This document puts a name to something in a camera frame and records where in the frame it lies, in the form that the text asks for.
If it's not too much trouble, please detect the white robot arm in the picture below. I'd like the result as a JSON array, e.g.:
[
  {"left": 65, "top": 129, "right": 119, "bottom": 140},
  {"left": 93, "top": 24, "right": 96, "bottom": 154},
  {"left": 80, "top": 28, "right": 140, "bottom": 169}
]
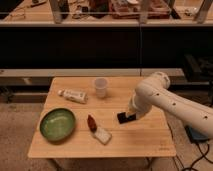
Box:
[{"left": 127, "top": 72, "right": 213, "bottom": 138}]

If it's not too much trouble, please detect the green ceramic bowl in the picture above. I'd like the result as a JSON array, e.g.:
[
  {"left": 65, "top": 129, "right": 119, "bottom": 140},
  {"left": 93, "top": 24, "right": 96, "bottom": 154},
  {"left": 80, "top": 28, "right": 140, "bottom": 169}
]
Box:
[{"left": 39, "top": 108, "right": 76, "bottom": 142}]

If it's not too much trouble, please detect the white tube bottle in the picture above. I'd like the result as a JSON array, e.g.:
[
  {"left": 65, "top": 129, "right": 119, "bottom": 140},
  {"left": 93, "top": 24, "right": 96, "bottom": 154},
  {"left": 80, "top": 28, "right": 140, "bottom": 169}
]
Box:
[{"left": 58, "top": 89, "right": 88, "bottom": 104}]

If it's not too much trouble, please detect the black rectangular block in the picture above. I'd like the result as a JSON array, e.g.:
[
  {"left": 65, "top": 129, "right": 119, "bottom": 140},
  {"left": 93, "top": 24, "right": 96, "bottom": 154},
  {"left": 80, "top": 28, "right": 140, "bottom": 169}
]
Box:
[{"left": 117, "top": 112, "right": 136, "bottom": 124}]

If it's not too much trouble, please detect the wooden table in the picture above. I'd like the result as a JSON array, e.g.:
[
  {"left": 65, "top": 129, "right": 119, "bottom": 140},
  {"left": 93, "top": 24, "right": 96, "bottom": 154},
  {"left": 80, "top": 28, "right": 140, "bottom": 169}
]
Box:
[{"left": 28, "top": 77, "right": 176, "bottom": 158}]

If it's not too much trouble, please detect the red tray on shelf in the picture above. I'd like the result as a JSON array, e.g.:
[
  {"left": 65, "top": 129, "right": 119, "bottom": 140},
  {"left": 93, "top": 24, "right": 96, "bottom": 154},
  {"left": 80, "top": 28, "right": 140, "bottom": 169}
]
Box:
[{"left": 110, "top": 0, "right": 171, "bottom": 19}]

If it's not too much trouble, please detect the blue foot pedal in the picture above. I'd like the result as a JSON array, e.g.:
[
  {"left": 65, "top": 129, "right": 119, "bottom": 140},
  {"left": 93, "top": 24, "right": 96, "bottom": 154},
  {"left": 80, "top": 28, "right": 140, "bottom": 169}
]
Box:
[{"left": 185, "top": 126, "right": 209, "bottom": 143}]

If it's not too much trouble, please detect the black cable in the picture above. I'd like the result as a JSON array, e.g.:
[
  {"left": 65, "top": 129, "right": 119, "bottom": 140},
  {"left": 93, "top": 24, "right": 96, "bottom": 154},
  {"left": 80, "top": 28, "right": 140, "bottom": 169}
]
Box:
[{"left": 179, "top": 141, "right": 213, "bottom": 171}]

